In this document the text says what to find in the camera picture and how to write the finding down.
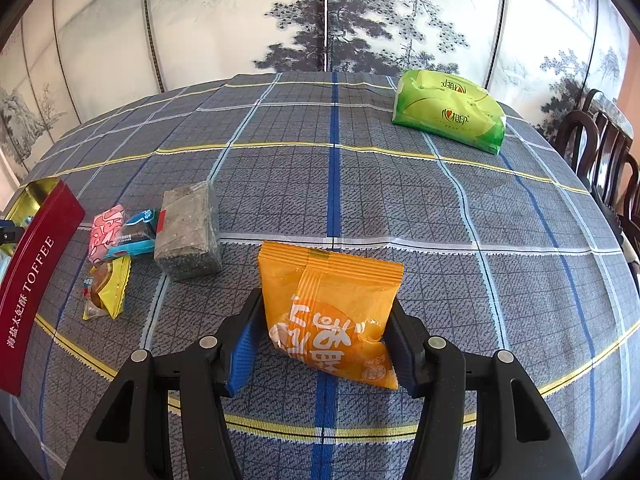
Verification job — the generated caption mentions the small yellow snack packet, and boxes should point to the small yellow snack packet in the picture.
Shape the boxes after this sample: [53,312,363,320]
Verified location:
[82,254,132,321]

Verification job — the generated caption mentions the green tissue pack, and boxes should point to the green tissue pack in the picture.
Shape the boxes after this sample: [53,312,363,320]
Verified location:
[391,69,507,155]

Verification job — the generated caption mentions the grey sesame bar packet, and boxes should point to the grey sesame bar packet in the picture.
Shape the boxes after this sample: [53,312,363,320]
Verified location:
[154,180,224,281]

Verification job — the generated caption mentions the small teal snack packet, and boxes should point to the small teal snack packet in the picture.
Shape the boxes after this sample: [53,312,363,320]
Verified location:
[122,208,162,241]

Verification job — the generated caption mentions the blue twist-wrapped candy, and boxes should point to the blue twist-wrapped candy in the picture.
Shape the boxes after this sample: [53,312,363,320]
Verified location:
[102,238,157,262]

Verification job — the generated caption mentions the plaid grey tablecloth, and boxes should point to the plaid grey tablecloth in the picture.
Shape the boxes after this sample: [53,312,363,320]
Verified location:
[0,71,640,480]

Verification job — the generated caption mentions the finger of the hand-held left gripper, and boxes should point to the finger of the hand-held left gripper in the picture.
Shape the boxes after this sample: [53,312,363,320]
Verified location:
[0,217,25,243]

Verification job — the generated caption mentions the pink patterned snack packet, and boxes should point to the pink patterned snack packet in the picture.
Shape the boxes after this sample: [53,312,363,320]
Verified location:
[87,203,126,264]

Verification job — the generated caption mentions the red and gold tin box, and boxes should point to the red and gold tin box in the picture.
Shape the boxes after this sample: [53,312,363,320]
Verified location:
[0,178,86,398]

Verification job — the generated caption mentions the dark wooden chair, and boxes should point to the dark wooden chair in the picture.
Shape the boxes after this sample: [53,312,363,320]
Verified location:
[555,89,632,196]
[590,150,640,266]

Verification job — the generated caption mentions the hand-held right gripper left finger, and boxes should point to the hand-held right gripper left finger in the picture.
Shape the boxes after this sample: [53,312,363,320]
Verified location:
[60,287,263,480]

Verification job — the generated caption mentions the painted folding screen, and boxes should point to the painted folding screen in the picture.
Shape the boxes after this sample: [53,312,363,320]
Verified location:
[0,0,640,186]

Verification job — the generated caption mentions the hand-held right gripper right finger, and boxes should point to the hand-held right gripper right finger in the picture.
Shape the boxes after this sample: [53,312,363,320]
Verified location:
[382,297,583,480]

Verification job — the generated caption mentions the orange snack packet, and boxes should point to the orange snack packet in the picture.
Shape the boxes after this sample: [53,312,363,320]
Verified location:
[257,240,405,391]

